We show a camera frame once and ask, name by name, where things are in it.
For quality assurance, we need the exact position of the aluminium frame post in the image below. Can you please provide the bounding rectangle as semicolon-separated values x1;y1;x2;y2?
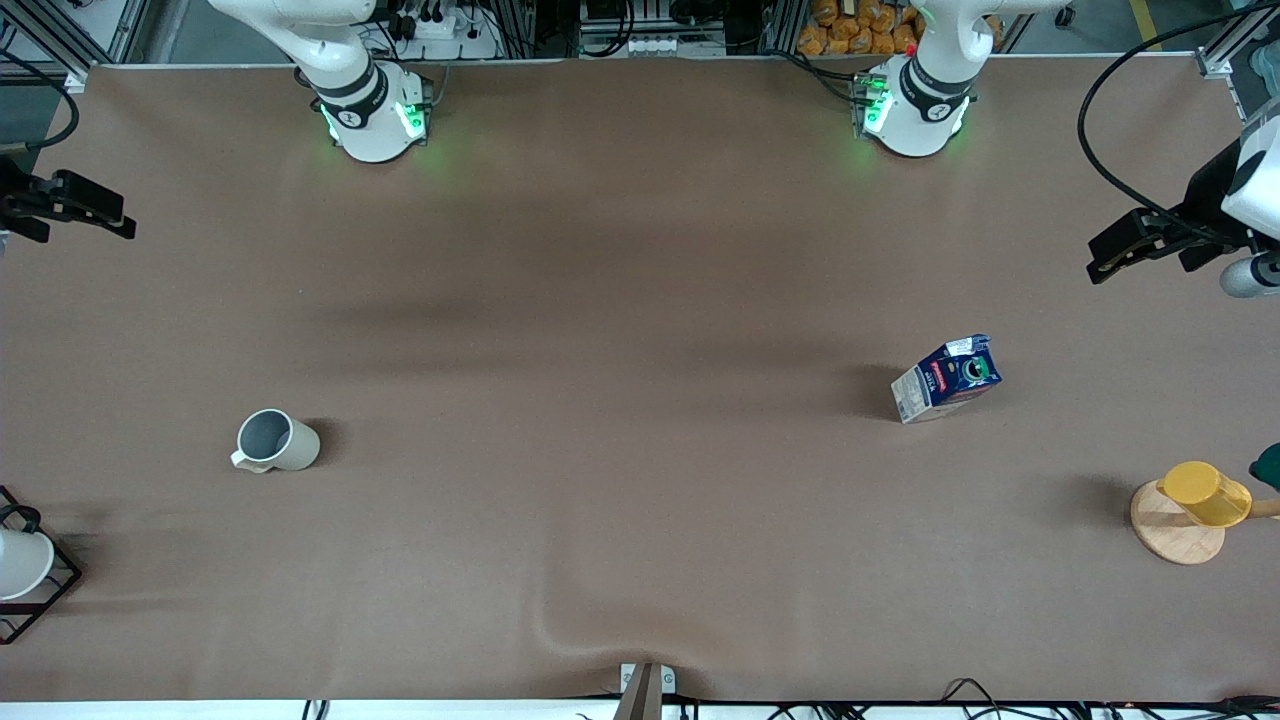
1195;0;1280;79
0;0;153;93

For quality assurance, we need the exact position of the thin black cable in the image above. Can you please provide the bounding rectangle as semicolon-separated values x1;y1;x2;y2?
940;677;1016;709

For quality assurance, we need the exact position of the pile of orange buns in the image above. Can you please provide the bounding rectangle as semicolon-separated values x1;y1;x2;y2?
797;0;1006;57

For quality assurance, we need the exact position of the white cup grey inside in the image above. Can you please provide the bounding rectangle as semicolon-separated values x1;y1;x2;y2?
231;409;321;474

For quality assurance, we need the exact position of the black wire rack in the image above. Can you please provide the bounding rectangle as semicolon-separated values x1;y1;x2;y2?
0;486;83;646

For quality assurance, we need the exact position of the brown table cover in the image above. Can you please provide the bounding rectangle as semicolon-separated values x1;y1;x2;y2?
0;55;1280;703

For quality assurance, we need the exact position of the metal table clamp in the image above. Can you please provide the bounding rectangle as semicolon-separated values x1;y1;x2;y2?
615;662;678;720

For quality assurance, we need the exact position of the wooden mug stand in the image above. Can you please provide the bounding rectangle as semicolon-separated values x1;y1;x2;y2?
1131;478;1280;567

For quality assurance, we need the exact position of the yellow plastic cup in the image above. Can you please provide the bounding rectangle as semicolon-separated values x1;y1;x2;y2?
1157;461;1253;528

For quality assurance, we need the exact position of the blue white milk carton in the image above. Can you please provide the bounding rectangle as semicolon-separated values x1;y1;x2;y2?
891;335;1003;425

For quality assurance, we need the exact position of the thick black cable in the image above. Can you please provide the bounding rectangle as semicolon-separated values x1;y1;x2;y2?
1077;0;1280;241
0;50;80;153

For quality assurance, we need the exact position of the white power strip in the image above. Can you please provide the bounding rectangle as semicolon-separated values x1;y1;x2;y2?
385;0;501;59

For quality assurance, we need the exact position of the white terminal block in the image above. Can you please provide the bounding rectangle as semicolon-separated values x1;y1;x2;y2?
597;34;692;59

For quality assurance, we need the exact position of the white funnel cup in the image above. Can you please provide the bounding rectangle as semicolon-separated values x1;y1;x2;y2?
0;528;55;601

